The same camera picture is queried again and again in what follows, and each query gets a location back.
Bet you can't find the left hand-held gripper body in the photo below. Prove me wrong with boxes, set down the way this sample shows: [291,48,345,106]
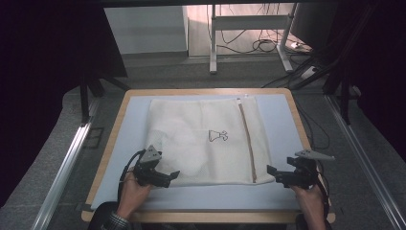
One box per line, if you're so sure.
[131,145,172,189]

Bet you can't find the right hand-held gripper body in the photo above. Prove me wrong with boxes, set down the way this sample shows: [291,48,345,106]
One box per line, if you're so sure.
[275,149,336,190]

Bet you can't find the white mesh laundry bag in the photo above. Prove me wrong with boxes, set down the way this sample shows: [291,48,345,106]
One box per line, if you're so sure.
[143,95,276,188]

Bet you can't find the person's right hand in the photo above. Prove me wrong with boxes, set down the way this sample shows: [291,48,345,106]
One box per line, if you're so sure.
[289,183,327,222]

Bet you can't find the person's left hand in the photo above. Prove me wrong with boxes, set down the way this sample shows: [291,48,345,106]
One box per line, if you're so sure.
[116,172,153,222]

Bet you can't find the light blue table mat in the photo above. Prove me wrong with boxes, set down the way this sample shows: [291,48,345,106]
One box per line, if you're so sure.
[90,93,305,213]

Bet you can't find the wooden table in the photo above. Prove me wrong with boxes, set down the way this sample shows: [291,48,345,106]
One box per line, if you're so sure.
[80,87,337,224]

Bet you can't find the dark floor vent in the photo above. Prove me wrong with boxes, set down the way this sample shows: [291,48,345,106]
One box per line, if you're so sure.
[83,126,105,150]

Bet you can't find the black metal stand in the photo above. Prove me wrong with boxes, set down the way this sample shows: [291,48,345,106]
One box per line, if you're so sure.
[78,75,132,127]
[322,63,360,127]

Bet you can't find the white power strip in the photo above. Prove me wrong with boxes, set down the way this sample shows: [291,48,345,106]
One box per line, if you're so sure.
[300,65,319,81]

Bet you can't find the white cabinet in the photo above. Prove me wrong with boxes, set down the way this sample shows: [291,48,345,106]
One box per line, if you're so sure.
[103,5,190,56]

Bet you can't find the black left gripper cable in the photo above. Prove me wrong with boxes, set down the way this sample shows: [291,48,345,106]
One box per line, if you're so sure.
[116,149,147,205]

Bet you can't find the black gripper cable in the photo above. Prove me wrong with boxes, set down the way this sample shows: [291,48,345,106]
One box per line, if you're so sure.
[315,159,331,224]
[116,149,147,205]

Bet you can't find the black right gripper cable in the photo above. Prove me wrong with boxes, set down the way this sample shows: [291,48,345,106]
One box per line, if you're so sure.
[315,159,331,224]

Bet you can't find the aluminium rail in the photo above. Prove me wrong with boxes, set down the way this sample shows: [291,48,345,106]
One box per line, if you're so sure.
[30,95,102,230]
[324,94,406,230]

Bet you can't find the black floor cables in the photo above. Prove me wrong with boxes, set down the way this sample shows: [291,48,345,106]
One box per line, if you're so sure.
[216,28,331,151]

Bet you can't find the white metal desk frame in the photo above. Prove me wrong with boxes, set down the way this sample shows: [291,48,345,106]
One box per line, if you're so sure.
[209,3,300,75]

